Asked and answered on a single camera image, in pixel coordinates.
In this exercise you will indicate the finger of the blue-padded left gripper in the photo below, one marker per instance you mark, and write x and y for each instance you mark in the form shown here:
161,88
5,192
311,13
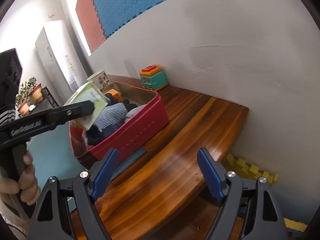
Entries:
52,118

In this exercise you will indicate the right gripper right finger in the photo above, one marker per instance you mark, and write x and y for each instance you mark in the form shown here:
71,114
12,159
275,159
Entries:
263,220

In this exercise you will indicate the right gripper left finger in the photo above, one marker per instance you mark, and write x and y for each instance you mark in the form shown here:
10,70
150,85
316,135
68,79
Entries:
51,218

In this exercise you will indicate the grey striped black-toe sock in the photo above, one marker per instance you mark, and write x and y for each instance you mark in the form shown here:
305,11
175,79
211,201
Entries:
114,113

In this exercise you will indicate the navy white striped sock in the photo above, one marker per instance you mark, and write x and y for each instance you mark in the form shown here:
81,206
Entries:
95,135

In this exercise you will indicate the orange letter cube block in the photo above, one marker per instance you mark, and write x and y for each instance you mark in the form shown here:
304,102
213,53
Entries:
114,94

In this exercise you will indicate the person's left hand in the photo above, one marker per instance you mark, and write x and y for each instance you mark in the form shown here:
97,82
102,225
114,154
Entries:
27,183

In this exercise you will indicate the black metal plant shelf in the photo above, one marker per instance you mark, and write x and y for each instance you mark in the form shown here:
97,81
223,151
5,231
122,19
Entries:
48,101

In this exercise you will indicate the potted plant left pot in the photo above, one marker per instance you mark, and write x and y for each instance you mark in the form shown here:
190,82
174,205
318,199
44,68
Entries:
21,102

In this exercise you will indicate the potted plant pot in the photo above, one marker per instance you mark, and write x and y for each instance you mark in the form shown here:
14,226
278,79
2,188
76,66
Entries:
21,102
35,90

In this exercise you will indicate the potted plant right pot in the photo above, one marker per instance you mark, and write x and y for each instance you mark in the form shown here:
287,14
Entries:
35,90

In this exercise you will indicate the green desk mat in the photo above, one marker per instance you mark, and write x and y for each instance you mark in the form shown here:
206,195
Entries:
53,156

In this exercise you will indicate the yellow foam puzzle mat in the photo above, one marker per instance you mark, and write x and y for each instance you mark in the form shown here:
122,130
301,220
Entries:
241,168

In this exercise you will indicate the white cartoon mug with lid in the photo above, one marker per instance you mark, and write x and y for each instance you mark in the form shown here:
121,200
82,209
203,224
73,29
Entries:
100,79

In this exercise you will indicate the red rectangular tin box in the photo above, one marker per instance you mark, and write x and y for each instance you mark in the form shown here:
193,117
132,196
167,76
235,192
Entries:
130,136

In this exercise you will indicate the small grey black sock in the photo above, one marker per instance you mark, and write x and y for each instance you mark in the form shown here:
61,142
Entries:
133,112

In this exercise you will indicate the teal orange toy bus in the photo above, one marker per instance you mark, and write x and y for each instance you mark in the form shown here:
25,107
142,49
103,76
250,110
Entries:
153,78

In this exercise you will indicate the red foam puzzle mat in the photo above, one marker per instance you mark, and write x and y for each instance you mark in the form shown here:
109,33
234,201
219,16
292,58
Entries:
90,24

